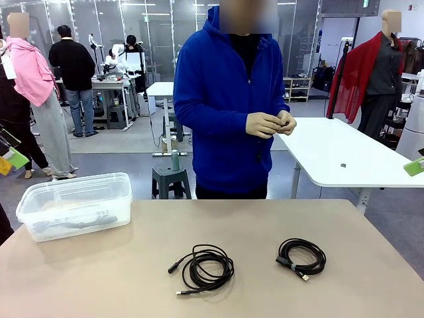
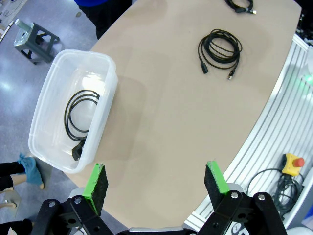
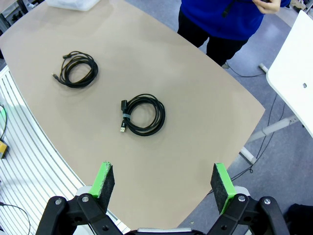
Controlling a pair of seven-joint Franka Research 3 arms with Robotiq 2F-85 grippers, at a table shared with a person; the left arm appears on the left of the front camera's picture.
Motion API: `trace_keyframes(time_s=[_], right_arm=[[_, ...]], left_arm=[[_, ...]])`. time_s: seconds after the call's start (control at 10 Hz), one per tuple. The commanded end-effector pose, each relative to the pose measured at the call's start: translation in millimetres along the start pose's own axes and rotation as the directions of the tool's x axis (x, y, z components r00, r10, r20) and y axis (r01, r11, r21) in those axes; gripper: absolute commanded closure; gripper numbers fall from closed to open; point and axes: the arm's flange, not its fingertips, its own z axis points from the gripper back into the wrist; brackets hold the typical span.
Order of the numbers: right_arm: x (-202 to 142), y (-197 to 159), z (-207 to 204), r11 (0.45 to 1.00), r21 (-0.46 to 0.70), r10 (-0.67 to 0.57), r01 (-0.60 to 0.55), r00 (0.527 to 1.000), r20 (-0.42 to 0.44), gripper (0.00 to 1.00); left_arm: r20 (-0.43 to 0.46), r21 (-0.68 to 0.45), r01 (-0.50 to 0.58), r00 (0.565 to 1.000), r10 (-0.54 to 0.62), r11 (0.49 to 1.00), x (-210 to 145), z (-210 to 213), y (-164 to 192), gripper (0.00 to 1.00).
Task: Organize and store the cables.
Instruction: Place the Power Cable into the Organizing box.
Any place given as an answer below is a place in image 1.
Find black USB cable grey tie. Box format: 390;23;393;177
275;237;327;283

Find black power cable with plug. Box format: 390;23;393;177
32;211;119;235

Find person's left forearm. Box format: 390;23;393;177
270;92;292;117

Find person's right forearm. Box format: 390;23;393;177
174;95;252;136

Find person's left hand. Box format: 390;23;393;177
276;110;298;136

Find person's right hand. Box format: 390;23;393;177
245;111;282;139

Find white cylindrical machine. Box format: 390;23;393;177
396;69;424;160

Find large white table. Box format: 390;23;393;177
274;117;424;213

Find mannequin in grey shirt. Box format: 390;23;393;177
357;9;407;140

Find brown garments on rack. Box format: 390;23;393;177
399;36;424;74

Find red shawl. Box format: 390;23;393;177
326;32;405;124

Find black backpack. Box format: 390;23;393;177
313;66;335;93

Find black tripod stand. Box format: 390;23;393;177
327;37;352;121

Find wooden shoe shelf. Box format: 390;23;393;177
283;78;312;103

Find person in blue hoodie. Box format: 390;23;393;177
172;5;292;200

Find grey plastic stool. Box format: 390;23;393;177
106;105;129;130
151;164;192;200

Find dark-haired background person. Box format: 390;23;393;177
124;34;146;93

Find grey background workbench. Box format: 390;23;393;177
56;75;142;130

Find clear plastic storage container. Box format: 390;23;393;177
15;172;134;242

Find small white background robot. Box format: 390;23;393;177
104;42;130;76

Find man in black sweater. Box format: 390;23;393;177
48;25;99;138

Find mannequin in pink jacket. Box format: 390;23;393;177
5;12;80;180

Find green bag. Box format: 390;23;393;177
6;147;30;169

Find black camera tripod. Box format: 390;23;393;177
136;41;149;100

